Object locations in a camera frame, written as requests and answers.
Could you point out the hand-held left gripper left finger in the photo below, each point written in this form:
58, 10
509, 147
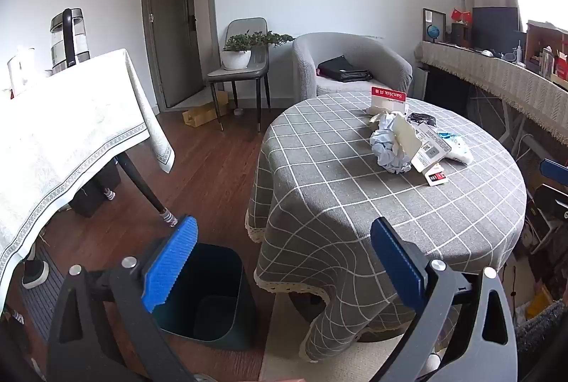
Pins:
171, 262

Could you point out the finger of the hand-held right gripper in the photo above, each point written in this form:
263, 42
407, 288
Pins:
555, 168

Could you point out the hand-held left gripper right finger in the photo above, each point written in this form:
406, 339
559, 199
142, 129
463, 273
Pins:
397, 266

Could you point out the dark green trash bin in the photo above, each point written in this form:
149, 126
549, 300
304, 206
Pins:
208, 293

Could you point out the grey checked tablecloth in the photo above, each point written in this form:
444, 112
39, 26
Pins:
333, 196

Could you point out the white blue plastic packet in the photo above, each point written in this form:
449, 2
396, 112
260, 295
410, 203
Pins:
459, 153

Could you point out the small red black card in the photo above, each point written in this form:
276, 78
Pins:
437, 177

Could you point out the white paper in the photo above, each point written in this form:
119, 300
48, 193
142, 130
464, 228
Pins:
385, 149

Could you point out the white printed tag card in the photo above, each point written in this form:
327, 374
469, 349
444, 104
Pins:
430, 151

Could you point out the beige cardboard piece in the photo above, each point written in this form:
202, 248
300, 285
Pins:
406, 133

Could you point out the black silver wrapper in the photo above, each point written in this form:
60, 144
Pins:
419, 118

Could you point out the red white card package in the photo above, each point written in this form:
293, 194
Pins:
388, 102

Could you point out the dark table leg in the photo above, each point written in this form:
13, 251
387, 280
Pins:
142, 191

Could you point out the black box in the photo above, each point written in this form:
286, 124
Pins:
95, 191

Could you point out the beige lace desk cloth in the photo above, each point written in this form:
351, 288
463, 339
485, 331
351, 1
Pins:
501, 78

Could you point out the open cardboard box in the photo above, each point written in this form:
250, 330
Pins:
546, 49

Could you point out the white computer mouse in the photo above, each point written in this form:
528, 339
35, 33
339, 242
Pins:
487, 52

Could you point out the black white shoe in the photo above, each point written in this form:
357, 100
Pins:
35, 273

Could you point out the dark striped floor mat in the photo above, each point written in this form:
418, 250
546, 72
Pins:
40, 311

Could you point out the flat cardboard box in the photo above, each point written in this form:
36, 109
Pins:
202, 113

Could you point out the black monitor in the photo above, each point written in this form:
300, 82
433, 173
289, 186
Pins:
495, 27

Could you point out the grey fleece clothing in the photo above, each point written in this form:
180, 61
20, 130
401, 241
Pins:
541, 329

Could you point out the dark brown wooden box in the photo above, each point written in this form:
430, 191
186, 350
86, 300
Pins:
460, 35

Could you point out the white patterned tablecloth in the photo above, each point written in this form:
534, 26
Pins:
66, 133

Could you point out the small red flags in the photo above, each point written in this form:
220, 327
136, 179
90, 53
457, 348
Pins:
461, 15

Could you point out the small blue globe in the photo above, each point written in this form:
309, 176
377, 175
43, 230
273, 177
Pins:
433, 32

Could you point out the black handbag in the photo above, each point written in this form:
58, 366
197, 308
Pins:
341, 69

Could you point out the potted plant in white pot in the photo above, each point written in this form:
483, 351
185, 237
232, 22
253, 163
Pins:
236, 58

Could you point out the grey armchair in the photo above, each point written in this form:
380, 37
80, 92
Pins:
346, 47

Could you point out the grey door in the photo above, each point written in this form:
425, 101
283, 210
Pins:
171, 36

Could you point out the grey dining chair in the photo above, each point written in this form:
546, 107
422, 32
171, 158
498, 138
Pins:
246, 31

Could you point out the glass electric kettle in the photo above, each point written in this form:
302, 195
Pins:
69, 36

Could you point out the white desk frame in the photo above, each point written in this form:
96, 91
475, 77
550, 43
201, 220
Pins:
517, 129

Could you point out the dark picture frame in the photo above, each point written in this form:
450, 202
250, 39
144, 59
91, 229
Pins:
434, 16

